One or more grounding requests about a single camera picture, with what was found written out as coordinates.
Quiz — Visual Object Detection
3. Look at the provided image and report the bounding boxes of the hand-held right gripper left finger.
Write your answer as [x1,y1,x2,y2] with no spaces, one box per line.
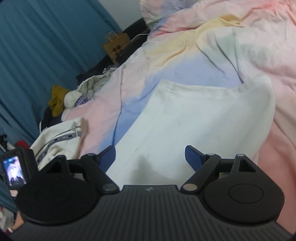
[43,146,120,194]

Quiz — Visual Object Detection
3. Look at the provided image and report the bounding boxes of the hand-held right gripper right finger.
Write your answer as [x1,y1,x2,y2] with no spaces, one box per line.
[180,145,260,193]

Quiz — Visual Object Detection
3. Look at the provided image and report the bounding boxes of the white pants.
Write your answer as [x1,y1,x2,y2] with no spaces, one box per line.
[30,77,277,186]

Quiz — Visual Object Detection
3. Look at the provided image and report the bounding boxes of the dark cloth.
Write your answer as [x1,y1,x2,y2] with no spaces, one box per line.
[40,108,64,133]

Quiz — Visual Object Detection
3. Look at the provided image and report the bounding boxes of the mustard yellow cloth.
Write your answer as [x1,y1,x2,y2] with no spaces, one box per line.
[48,85,70,117]

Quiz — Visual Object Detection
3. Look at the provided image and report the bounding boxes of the grey garment with purple label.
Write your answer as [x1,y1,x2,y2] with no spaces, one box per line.
[64,67,121,109]

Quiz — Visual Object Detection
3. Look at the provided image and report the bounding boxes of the pastel tie-dye duvet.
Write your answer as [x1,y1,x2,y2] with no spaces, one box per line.
[62,0,296,232]

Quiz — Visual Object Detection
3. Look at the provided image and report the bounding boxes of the brown paper bag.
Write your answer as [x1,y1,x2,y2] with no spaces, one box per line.
[103,32,130,63]

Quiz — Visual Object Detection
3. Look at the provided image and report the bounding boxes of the blue curtain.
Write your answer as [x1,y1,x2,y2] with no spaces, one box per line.
[0,0,123,209]

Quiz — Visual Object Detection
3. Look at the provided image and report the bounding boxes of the pastel tie-dye pillow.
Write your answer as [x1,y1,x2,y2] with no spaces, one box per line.
[140,0,193,24]

